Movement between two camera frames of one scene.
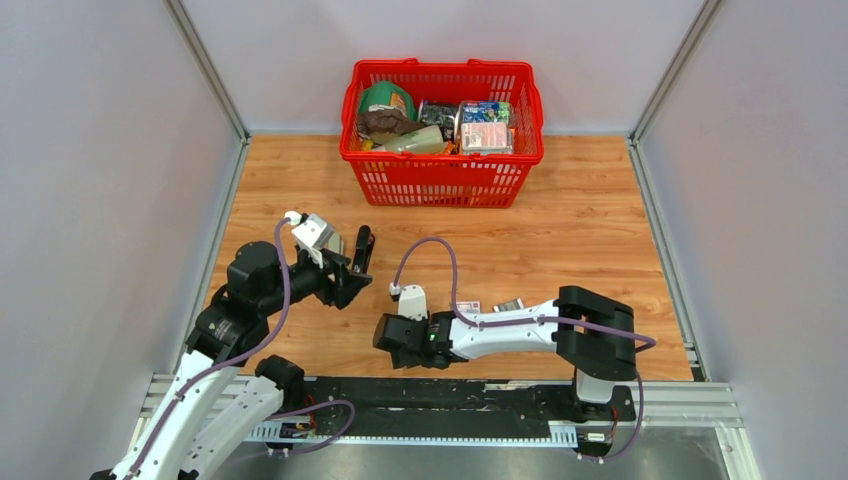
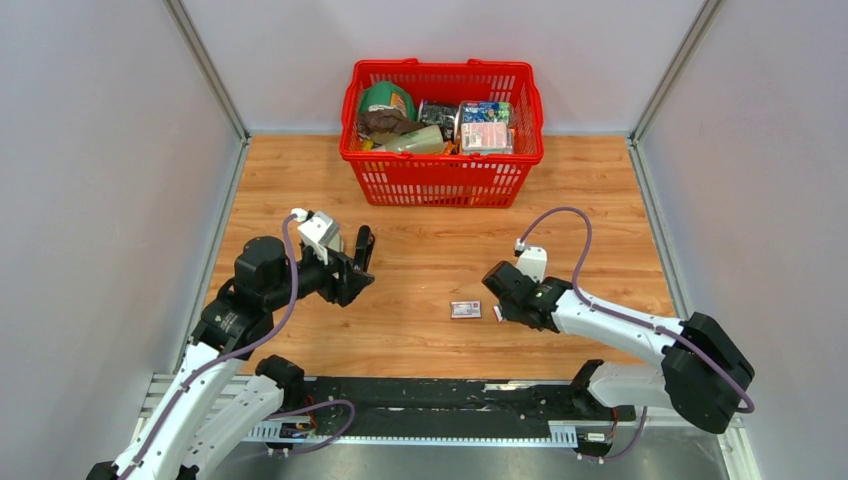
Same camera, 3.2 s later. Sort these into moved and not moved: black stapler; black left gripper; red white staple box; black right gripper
Moved: black right gripper
Not moved: black left gripper; red white staple box; black stapler
